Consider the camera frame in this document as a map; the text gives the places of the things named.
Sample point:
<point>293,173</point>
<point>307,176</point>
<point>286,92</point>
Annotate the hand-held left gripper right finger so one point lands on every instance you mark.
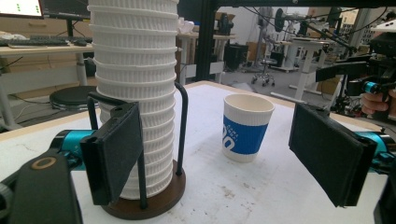
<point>330,155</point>

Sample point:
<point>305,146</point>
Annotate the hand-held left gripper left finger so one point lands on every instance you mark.
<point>112,155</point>

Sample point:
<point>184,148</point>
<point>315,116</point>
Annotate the brown cup holder black rods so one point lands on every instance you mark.
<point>155,207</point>

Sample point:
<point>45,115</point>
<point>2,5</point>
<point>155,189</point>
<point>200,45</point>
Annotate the blue banded paper cup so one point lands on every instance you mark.
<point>246,137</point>

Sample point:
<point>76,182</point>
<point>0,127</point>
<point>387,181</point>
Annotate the stack of white paper cups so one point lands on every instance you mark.
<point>134,62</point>

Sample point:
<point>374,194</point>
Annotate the white standing table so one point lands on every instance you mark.
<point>190,43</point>
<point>303,62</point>

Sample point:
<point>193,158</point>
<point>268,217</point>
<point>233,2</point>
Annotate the black round stool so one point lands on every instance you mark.
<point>73,97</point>

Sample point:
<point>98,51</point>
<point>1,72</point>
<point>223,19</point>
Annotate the rolling chrome stool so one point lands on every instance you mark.
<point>264,73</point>

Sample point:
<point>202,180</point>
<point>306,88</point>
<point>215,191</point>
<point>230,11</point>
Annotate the white mat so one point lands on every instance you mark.
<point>249,193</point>

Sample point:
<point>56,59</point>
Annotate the black computer mouse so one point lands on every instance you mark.
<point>80,42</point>

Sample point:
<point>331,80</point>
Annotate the wooden desk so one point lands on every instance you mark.
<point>40,51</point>

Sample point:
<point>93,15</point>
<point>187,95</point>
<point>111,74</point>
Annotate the black keyboard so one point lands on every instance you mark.
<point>34,41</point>

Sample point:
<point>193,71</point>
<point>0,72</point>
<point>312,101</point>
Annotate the dark computer monitor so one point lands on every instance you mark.
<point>67,7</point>

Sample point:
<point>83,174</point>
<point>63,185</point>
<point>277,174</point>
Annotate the lit computer monitor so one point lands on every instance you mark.
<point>20,7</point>

